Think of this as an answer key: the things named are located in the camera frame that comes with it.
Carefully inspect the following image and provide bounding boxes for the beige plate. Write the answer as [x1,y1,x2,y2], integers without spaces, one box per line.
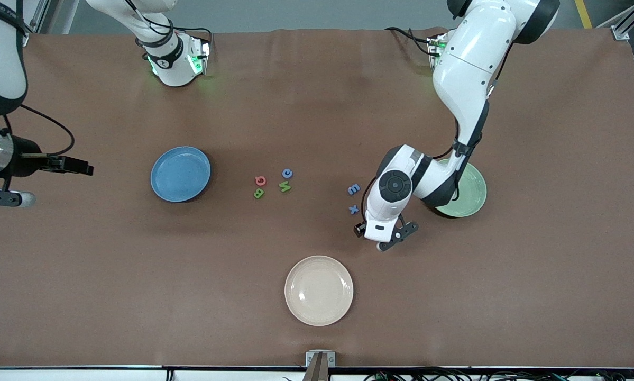
[284,256,354,326]

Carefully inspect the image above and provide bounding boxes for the green plate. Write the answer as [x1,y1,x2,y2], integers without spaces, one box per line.
[434,159,488,218]

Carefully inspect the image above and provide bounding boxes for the blue plate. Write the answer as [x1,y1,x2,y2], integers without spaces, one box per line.
[150,146,212,203]

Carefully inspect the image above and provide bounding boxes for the brown table cover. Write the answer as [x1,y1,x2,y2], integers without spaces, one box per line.
[0,28,634,368]

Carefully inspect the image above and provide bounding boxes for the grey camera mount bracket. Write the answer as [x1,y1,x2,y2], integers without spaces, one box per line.
[305,350,337,381]

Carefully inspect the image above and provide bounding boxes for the aluminium frame profile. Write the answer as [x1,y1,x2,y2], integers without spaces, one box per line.
[594,0,634,41]
[27,0,51,47]

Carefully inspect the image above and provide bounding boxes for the black right arm base cable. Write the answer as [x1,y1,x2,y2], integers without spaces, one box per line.
[171,24,214,38]

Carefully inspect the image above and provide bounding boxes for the black arm base cable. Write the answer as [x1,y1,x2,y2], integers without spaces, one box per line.
[171,24,214,38]
[384,26,439,56]

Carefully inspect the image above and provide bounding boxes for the black left arm base cable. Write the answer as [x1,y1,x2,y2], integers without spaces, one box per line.
[384,26,439,56]

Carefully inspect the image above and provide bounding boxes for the white table edge rail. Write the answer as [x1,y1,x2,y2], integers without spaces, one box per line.
[0,365,634,381]

